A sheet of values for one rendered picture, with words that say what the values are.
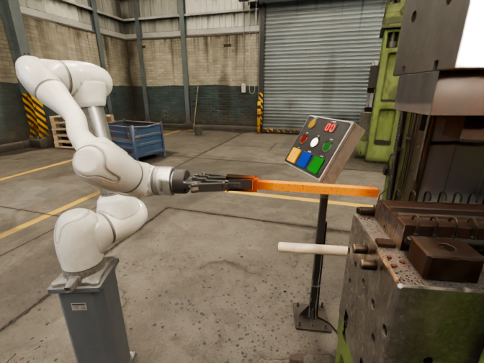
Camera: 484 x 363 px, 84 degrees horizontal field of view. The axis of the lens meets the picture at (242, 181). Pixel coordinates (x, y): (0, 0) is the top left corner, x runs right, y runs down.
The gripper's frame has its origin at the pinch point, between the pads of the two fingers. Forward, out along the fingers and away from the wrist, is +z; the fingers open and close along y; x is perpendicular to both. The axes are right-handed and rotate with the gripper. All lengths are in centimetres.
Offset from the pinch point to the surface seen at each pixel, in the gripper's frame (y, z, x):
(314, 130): -61, 28, 7
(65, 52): -651, -557, 129
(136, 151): -389, -250, -79
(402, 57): -13, 45, 34
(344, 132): -43, 38, 9
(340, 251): -35, 40, -44
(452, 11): 7, 45, 40
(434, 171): -19, 63, -1
